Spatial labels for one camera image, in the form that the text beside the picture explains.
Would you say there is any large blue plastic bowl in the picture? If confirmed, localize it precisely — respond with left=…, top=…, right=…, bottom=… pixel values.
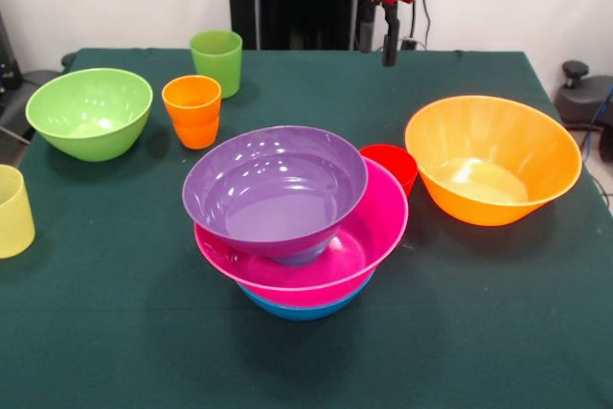
left=236, top=268, right=377, bottom=322

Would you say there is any dark green tablecloth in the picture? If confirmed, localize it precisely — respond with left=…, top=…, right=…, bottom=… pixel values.
left=0, top=47, right=613, bottom=409

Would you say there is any black equipment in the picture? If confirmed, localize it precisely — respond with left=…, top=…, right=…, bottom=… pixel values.
left=0, top=11, right=63, bottom=145

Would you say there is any green plastic bowl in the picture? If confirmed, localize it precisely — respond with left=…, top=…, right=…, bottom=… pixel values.
left=25, top=67, right=154, bottom=163

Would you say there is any orange plastic cup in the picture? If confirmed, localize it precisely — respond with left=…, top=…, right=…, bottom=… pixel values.
left=161, top=74, right=223, bottom=150

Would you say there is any large orange plastic bowl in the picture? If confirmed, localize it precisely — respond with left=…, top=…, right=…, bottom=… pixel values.
left=404, top=95, right=583, bottom=227

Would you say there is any blue cable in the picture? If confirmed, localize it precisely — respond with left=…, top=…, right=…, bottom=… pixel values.
left=577, top=85, right=613, bottom=156

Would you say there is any red plastic cup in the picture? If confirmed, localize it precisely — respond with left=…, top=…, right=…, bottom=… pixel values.
left=358, top=144, right=419, bottom=199

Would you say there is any black wheeled base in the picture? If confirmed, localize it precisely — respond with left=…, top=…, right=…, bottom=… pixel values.
left=554, top=59, right=613, bottom=164

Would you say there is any pink plastic bowl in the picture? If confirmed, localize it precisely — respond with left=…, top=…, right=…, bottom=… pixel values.
left=193, top=157, right=410, bottom=308

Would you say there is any purple plastic bowl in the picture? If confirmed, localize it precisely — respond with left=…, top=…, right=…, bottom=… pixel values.
left=181, top=125, right=370, bottom=260

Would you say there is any black wall cable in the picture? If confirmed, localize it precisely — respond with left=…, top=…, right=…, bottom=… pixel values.
left=399, top=0, right=435, bottom=52

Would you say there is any green plastic cup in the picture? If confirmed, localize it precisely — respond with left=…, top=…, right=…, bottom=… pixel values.
left=190, top=30, right=244, bottom=100

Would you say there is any small blue plastic bowl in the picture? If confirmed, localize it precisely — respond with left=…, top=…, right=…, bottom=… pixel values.
left=270, top=240, right=331, bottom=267

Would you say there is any yellow plastic cup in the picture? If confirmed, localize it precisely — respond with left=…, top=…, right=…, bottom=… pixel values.
left=0, top=164, right=36, bottom=260

